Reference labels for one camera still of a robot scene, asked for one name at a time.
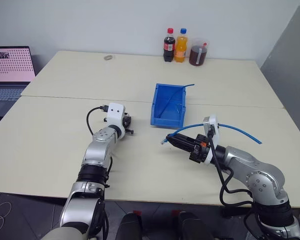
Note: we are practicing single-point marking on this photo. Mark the plastic jug with brown liquid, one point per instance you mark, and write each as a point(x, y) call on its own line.
point(198, 55)

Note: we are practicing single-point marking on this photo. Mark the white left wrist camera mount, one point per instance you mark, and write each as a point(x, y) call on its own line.
point(115, 113)

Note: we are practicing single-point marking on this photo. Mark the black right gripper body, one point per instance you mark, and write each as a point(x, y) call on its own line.
point(199, 150)

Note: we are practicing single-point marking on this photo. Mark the cola bottle red cap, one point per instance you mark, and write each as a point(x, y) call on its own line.
point(169, 47)

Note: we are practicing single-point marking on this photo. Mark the orange soda bottle blue cap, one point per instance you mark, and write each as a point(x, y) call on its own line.
point(180, 50)

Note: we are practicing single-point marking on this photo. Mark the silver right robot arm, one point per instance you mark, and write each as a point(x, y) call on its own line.
point(260, 180)

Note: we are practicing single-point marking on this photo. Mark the blue plastic bin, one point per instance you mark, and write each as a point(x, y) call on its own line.
point(165, 122)

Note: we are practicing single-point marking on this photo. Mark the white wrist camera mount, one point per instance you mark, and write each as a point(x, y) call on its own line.
point(213, 132)
point(115, 113)

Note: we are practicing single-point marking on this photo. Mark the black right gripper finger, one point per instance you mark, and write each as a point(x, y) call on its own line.
point(181, 146)
point(182, 138)

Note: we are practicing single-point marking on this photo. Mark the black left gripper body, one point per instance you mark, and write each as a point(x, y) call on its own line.
point(127, 121)

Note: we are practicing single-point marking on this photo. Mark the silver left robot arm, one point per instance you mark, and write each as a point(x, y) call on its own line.
point(95, 160)

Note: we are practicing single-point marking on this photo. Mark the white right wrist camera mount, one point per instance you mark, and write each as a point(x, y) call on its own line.
point(213, 132)

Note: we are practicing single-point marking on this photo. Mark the dark rounded shape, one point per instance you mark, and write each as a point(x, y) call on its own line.
point(128, 227)
point(192, 226)

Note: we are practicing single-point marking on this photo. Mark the beige robot torso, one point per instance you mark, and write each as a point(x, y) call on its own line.
point(65, 233)

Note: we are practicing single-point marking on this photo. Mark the open laptop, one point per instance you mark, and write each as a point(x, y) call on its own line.
point(7, 67)

